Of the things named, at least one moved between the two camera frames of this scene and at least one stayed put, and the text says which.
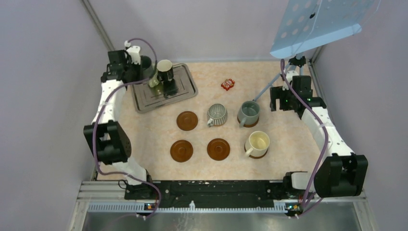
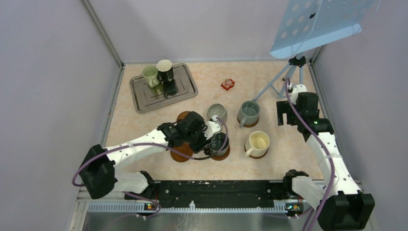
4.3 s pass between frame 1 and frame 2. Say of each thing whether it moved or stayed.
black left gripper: moved
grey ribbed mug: stayed
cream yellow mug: stayed
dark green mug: moved
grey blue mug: stayed
